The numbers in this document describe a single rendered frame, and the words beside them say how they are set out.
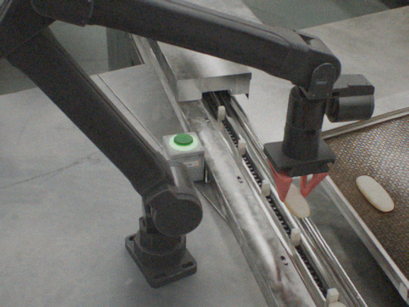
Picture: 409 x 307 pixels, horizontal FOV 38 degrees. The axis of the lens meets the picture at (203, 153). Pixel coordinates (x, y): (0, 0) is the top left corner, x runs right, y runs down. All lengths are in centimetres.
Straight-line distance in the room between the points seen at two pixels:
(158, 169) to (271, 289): 25
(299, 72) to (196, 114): 52
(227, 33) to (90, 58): 280
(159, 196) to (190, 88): 53
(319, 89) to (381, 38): 107
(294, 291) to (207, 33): 42
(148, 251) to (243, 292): 17
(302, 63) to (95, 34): 309
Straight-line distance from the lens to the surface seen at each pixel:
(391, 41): 189
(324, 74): 84
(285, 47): 81
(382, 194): 108
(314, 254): 102
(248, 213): 106
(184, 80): 134
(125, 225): 109
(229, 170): 115
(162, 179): 87
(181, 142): 115
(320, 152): 95
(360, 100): 91
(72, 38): 382
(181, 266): 99
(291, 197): 100
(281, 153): 94
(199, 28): 77
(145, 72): 158
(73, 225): 110
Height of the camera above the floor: 155
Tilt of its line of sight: 35 degrees down
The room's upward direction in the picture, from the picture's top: 2 degrees clockwise
